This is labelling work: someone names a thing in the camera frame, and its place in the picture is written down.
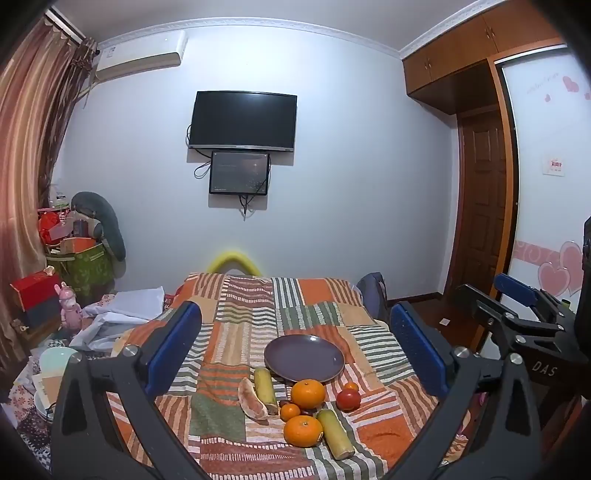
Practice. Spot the dark purple plate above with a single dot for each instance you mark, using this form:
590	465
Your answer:
300	357

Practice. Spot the grey plush toy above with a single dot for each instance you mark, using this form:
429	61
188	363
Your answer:
111	226

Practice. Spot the blue backpack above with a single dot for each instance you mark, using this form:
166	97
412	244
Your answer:
371	295

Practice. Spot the large orange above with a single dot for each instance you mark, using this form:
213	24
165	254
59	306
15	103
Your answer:
308	393
302	431

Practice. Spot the red and white door sticker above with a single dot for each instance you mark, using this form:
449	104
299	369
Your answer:
554	166

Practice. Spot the striped pink curtain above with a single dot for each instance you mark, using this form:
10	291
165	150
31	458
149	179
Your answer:
27	161

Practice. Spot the wooden overhead cabinet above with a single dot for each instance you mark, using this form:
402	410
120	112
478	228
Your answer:
461	60

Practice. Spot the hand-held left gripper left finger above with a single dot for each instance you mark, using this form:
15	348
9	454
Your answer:
173	350

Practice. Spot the pink rabbit toy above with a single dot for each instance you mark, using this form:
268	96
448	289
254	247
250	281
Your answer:
69	309

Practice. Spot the striped patchwork blanket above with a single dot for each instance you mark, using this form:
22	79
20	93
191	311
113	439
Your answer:
240	314

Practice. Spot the sugarcane piece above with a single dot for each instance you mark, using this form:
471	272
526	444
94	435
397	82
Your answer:
334	436
265	390

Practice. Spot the green patterned box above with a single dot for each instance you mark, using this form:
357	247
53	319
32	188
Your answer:
87	270

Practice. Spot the brown wooden door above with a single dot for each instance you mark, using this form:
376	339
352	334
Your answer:
482	203

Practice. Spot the red flat box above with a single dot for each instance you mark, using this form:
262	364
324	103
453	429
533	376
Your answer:
34	290

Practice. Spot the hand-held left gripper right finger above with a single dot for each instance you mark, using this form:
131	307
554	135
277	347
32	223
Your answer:
418	350

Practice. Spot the small black monitor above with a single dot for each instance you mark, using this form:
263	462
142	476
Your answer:
238	173

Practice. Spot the pale teal bowl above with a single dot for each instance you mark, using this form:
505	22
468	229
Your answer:
55	360

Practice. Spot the white heart-print wardrobe door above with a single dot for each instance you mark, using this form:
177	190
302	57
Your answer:
549	221

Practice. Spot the dark brown curtain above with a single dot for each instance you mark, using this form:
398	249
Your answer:
78	78

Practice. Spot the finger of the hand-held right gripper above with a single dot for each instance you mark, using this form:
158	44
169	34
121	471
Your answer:
517	288
485	307

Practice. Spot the white air conditioner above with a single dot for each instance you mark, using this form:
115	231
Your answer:
138	55

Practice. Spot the white cloth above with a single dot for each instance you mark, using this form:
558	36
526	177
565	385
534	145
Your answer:
129	307

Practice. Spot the black wall television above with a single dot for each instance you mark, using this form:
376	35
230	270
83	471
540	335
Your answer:
242	120

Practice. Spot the red tomato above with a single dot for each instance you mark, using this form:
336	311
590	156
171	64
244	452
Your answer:
348	400

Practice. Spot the small tangerine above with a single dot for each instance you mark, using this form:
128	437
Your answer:
352	386
290	412

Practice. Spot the red gift bag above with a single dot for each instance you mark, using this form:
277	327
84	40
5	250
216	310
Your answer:
51	228

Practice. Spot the yellow foam tube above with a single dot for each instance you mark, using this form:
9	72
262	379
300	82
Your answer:
233	256

